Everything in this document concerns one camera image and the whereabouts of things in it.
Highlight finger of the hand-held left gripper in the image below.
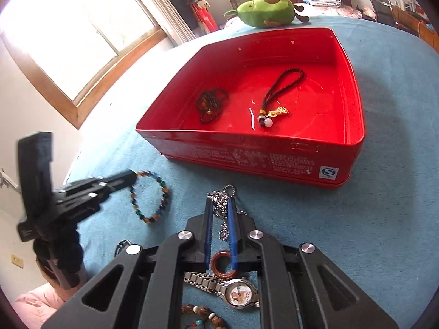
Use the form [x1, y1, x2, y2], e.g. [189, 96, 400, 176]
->
[74, 180, 136, 213]
[61, 170, 137, 194]

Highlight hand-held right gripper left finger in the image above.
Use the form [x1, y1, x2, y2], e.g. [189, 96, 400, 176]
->
[41, 195, 213, 329]

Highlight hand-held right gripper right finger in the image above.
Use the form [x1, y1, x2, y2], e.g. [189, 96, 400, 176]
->
[226, 195, 400, 329]

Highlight silver chain necklace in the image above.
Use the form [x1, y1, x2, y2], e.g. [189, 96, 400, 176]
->
[206, 185, 248, 242]

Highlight brown wooden ring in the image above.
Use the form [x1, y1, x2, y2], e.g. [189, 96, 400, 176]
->
[210, 251, 239, 277]

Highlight colourful bead bracelet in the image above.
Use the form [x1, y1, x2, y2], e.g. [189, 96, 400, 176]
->
[128, 169, 172, 225]

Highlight silver wristwatch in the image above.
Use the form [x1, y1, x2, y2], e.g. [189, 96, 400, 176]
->
[183, 271, 261, 311]

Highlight wooden bead bracelet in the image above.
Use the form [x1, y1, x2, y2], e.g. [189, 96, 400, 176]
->
[180, 303, 229, 329]

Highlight red tin box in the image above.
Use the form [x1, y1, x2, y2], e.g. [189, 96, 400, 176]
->
[135, 27, 366, 190]

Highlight person's left hand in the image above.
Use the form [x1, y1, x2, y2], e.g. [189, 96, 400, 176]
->
[32, 228, 86, 289]

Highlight small dark object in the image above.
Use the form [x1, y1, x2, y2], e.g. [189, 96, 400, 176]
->
[115, 240, 133, 257]

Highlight pink quilt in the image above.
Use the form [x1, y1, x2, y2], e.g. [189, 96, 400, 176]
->
[10, 283, 72, 329]

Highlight blue blanket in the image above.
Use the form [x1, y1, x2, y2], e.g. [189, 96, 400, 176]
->
[63, 14, 439, 329]

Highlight white curtain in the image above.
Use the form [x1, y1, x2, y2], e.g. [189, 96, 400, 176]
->
[135, 0, 196, 45]

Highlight coat rack with clothes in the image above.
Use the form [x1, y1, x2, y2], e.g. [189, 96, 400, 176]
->
[167, 0, 220, 40]

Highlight green avocado plush toy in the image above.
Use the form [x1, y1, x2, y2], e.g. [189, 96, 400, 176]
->
[224, 0, 311, 28]

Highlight folded towels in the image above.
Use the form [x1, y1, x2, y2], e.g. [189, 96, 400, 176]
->
[305, 0, 343, 8]

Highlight floral pillow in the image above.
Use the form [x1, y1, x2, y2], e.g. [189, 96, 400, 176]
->
[338, 5, 376, 21]

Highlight black chair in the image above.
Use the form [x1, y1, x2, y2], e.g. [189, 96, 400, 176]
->
[366, 0, 398, 28]

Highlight wooden desk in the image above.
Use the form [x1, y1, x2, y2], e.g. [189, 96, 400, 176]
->
[391, 0, 439, 52]

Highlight white wall hook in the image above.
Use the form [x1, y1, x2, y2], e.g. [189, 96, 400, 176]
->
[0, 168, 19, 192]

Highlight large wooden frame window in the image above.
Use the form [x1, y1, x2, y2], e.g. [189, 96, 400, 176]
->
[0, 0, 172, 129]

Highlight dark bead bracelet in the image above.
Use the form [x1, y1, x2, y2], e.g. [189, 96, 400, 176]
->
[195, 88, 230, 124]

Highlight braided cord charm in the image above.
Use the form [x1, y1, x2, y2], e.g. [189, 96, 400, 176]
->
[257, 68, 305, 128]

